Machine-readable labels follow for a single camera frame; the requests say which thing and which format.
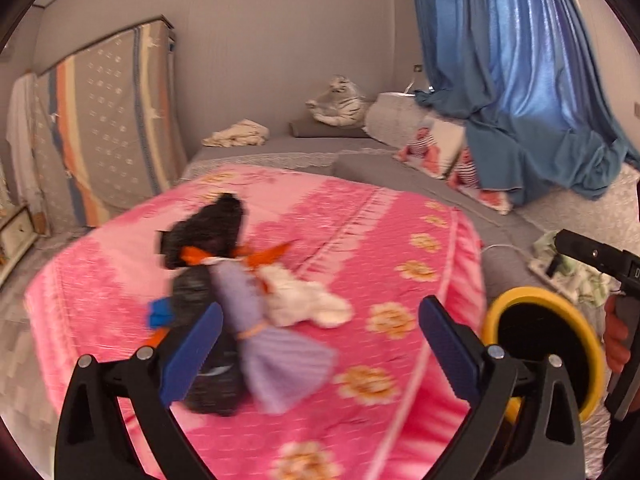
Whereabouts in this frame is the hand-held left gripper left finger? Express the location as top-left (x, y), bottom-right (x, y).
top-left (54, 301), bottom-right (224, 480)

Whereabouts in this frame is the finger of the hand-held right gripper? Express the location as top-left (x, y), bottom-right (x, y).
top-left (556, 229), bottom-right (626, 278)

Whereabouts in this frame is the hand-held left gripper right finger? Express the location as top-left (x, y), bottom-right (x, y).
top-left (419, 296), bottom-right (587, 480)

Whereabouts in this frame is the yellow-rimmed black bin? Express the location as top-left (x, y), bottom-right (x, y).
top-left (481, 286), bottom-right (607, 428)

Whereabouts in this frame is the black garment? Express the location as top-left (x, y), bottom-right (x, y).
top-left (170, 265), bottom-right (253, 417)

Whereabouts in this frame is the purple sock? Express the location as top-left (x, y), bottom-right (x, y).
top-left (207, 255), bottom-right (338, 415)

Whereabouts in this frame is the orange and blue cloth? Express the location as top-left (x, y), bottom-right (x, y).
top-left (180, 241), bottom-right (296, 293)

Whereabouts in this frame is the person's right hand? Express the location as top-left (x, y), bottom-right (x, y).
top-left (604, 296), bottom-right (632, 375)

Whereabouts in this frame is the green floral cloth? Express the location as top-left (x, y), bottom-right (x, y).
top-left (532, 230), bottom-right (618, 306)

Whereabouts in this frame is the grey lace cover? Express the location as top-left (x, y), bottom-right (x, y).
top-left (184, 152), bottom-right (341, 181)
top-left (515, 164), bottom-right (640, 271)

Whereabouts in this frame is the white power strip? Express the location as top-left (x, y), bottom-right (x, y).
top-left (527, 255), bottom-right (576, 302)

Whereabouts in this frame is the white sock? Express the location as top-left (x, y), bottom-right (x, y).
top-left (257, 266), bottom-right (351, 330)

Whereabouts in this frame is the pink floral blanket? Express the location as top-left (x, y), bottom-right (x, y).
top-left (22, 164), bottom-right (488, 480)

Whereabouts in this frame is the grey floor sofa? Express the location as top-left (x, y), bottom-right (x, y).
top-left (181, 132), bottom-right (551, 311)

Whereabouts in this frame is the blue curtain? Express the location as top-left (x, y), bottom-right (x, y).
top-left (409, 0), bottom-right (632, 207)

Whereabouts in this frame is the wooden cabinet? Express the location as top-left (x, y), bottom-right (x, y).
top-left (0, 202), bottom-right (38, 286)

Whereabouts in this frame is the cream crumpled cloth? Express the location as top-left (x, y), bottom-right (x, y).
top-left (201, 119), bottom-right (271, 149)

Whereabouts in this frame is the lace-covered cushion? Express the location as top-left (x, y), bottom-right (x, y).
top-left (365, 91), bottom-right (466, 148)

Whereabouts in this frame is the grey pillow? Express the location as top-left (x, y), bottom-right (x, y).
top-left (289, 120), bottom-right (373, 140)

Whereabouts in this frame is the striped upright mattress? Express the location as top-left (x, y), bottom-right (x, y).
top-left (31, 15), bottom-right (188, 228)

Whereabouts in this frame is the plush tiger toy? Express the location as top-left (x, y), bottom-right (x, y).
top-left (306, 75), bottom-right (373, 128)

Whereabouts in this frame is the white hanging cloth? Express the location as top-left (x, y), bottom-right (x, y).
top-left (6, 74), bottom-right (51, 236)

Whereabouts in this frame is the white cable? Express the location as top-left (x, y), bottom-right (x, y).
top-left (482, 243), bottom-right (531, 266)

